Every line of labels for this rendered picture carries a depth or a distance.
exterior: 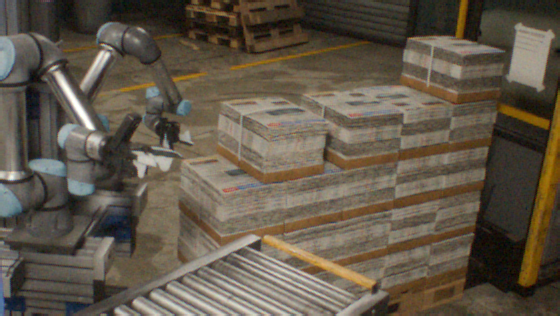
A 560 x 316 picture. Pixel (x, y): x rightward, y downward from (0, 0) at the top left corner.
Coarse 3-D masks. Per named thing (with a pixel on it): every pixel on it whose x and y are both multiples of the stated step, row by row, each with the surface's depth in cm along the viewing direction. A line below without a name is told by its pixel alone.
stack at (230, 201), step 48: (192, 192) 297; (240, 192) 276; (288, 192) 291; (336, 192) 305; (384, 192) 320; (192, 240) 303; (288, 240) 298; (336, 240) 313; (384, 240) 330; (384, 288) 342
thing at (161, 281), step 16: (240, 240) 243; (256, 240) 245; (208, 256) 231; (224, 256) 233; (176, 272) 220; (192, 272) 222; (144, 288) 210; (160, 288) 213; (96, 304) 200; (112, 304) 201; (128, 304) 204
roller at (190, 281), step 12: (192, 276) 219; (192, 288) 216; (204, 288) 214; (216, 288) 213; (216, 300) 211; (228, 300) 209; (240, 300) 208; (240, 312) 205; (252, 312) 204; (264, 312) 203
